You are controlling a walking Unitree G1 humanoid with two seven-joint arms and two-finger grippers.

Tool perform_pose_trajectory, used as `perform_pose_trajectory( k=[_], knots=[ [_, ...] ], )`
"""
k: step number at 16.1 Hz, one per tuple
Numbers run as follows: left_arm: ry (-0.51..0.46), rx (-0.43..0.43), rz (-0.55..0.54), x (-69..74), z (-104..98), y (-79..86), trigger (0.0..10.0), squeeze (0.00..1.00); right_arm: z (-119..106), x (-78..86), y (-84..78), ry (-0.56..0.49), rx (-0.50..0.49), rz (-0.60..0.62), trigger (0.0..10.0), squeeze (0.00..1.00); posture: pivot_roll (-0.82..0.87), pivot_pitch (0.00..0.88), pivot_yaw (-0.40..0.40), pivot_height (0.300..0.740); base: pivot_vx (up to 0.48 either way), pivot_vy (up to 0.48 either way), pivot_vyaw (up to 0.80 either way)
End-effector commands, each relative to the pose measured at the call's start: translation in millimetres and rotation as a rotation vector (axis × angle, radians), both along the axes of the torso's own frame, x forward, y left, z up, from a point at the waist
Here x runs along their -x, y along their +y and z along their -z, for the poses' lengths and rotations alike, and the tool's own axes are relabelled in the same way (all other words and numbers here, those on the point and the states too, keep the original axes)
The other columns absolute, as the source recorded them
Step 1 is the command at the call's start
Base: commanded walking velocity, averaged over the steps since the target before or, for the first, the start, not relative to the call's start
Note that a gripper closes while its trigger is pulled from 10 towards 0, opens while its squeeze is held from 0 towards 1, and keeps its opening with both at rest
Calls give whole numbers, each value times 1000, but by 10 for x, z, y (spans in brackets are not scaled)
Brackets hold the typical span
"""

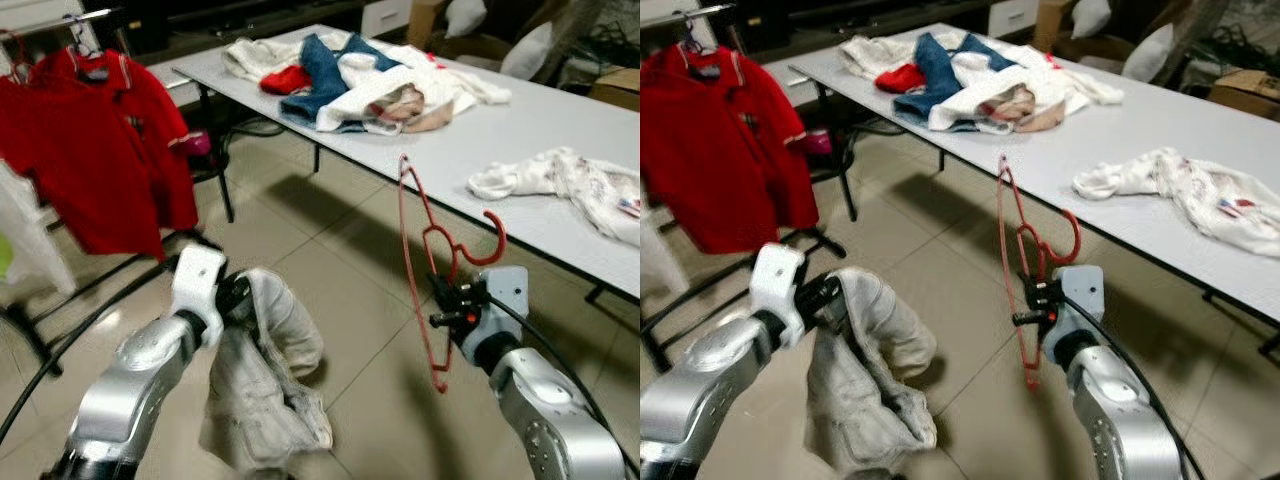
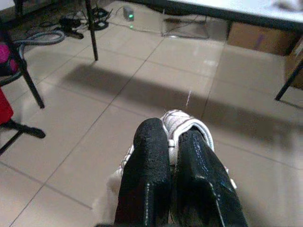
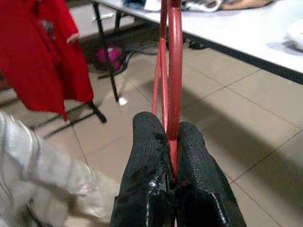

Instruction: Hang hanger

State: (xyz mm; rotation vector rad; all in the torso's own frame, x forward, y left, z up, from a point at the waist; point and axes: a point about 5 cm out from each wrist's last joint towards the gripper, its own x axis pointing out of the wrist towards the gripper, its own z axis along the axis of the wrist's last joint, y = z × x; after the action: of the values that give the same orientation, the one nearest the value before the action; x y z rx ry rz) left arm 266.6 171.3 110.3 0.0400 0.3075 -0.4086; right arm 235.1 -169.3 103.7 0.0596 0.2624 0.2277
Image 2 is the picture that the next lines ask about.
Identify clear plastic box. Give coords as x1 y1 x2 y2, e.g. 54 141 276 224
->
162 9 210 40

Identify long white table black legs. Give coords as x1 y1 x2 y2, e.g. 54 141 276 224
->
85 0 303 101

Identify grey corrugated hose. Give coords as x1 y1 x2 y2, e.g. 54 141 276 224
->
14 30 66 60

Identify red polo shirt striped collar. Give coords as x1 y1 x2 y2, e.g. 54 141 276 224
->
0 87 14 125

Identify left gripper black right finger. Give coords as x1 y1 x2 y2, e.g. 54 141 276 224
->
170 130 249 227

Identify white collared shirt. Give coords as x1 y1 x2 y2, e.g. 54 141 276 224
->
92 109 238 227

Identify black power adapter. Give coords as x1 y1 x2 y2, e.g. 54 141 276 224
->
40 16 85 40

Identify plain cardboard box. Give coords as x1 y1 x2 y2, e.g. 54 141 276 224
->
284 39 303 89
227 22 298 56

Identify black chair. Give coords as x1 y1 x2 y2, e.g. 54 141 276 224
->
0 21 45 109

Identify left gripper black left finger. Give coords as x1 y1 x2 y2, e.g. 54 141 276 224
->
115 117 171 227

